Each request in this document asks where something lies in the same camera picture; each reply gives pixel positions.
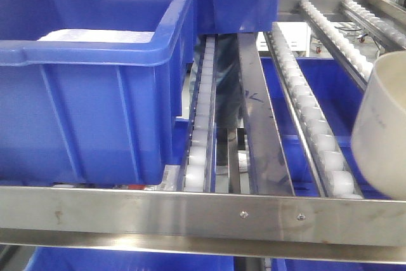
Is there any white plastic bin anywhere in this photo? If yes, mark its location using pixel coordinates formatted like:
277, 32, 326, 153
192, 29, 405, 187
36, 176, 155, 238
351, 51, 405, 200

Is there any person in jeans behind shelf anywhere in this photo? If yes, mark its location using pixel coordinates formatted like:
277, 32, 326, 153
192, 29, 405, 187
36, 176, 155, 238
214, 34, 243, 173

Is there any steel front shelf beam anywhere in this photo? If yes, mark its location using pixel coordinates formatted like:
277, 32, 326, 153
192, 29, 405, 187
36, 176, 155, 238
1, 187, 405, 264

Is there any white roller track left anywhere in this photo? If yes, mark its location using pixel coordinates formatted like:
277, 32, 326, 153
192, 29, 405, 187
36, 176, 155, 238
183, 36, 216, 192

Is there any white roller track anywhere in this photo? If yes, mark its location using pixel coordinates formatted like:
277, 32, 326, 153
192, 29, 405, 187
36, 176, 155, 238
299, 0, 372, 92
183, 36, 216, 192
341, 0, 405, 51
264, 22, 363, 199

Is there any large blue crate front left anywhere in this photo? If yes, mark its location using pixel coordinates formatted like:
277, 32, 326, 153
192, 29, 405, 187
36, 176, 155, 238
1, 0, 197, 185

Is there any white packet inside crate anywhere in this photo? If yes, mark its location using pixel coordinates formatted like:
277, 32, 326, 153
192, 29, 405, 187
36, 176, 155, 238
38, 29, 155, 43

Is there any white roller track centre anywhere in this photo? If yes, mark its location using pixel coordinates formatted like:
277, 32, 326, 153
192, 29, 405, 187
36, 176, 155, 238
264, 22, 363, 199

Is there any blue crate bottom left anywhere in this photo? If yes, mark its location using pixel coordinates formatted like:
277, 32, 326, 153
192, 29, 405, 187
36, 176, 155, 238
25, 248, 234, 270

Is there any white roller track far right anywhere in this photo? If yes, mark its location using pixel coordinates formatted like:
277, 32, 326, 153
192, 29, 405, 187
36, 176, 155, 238
341, 0, 405, 51

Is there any steel flat divider rail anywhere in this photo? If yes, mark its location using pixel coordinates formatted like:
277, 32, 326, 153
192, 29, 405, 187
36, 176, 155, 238
237, 33, 294, 196

